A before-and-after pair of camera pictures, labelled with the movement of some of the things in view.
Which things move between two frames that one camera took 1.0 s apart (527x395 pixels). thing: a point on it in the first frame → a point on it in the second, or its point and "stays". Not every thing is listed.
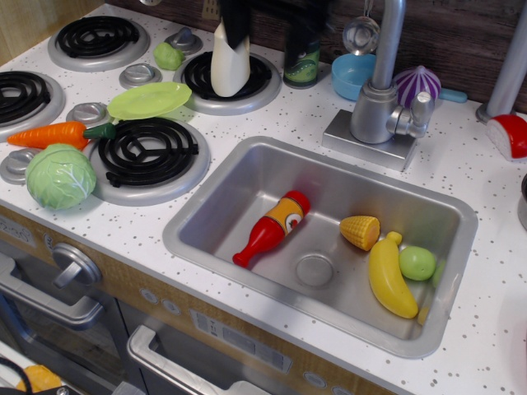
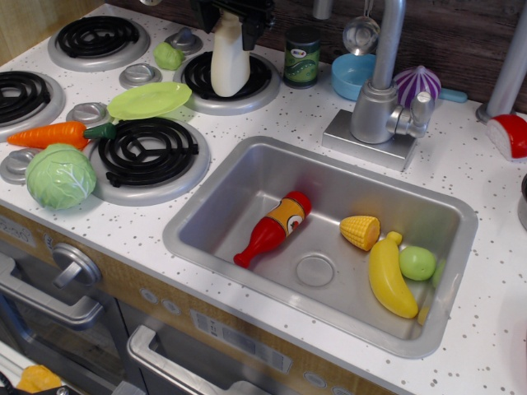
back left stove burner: x=99 y=44 stays
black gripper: x=303 y=19 → x=257 y=14
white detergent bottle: x=230 y=66 stays
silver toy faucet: x=376 y=130 stays
